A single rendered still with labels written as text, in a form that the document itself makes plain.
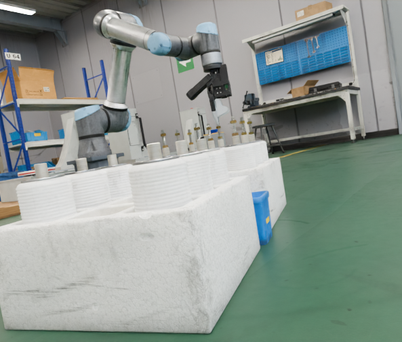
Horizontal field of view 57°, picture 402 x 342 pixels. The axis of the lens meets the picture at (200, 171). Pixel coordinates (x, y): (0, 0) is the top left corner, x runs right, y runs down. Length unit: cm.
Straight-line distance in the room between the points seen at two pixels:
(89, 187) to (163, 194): 26
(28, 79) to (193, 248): 613
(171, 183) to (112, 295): 19
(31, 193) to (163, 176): 25
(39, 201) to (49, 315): 19
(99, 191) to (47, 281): 22
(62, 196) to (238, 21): 643
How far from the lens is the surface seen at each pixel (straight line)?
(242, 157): 108
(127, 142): 393
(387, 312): 59
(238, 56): 689
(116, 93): 177
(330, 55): 611
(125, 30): 152
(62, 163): 355
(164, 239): 54
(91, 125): 171
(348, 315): 58
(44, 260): 67
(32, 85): 657
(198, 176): 68
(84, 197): 79
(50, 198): 70
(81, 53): 985
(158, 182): 56
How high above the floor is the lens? 26
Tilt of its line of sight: 3 degrees down
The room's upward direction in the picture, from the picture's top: 9 degrees counter-clockwise
